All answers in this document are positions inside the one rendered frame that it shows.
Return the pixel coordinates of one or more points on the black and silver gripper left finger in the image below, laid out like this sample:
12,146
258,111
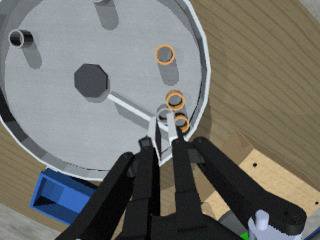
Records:
100,216

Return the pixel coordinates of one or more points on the blue square tray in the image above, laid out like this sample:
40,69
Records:
62,200

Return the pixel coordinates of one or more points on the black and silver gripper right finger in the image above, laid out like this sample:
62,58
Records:
265,215

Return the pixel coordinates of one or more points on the grey metal bushing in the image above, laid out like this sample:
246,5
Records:
14,38
161,119
101,2

